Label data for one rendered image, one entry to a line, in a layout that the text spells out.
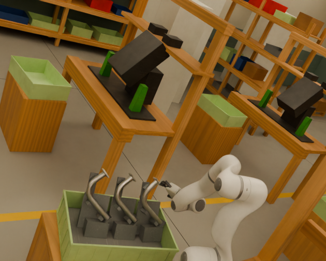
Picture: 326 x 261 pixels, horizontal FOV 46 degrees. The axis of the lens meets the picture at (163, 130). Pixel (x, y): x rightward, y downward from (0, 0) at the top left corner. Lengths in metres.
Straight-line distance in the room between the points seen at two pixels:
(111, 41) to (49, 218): 5.98
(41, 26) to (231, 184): 6.26
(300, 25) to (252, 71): 1.20
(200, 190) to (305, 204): 0.83
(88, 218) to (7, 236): 1.20
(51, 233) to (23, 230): 1.14
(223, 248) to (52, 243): 0.96
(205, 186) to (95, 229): 0.73
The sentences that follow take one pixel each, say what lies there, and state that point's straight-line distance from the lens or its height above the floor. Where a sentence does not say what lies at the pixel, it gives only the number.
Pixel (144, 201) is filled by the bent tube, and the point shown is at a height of 1.07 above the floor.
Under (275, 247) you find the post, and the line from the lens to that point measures 2.62.
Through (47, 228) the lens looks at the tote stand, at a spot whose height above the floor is 0.79.
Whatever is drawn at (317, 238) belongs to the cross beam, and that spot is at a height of 1.23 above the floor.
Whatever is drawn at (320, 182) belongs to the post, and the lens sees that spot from 2.40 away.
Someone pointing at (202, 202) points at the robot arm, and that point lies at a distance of 1.93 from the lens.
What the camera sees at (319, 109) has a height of 0.21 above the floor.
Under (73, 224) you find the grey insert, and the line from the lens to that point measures 2.27.
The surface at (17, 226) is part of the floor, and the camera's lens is 3.41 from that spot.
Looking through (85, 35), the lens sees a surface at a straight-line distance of 7.75.
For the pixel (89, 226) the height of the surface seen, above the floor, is 0.90.
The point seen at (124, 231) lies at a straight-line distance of 2.29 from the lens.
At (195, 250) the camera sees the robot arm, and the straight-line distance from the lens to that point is 1.72.
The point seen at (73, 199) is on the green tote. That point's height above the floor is 0.90.
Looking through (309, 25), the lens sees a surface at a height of 2.14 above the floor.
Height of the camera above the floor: 2.35
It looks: 24 degrees down
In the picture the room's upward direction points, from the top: 24 degrees clockwise
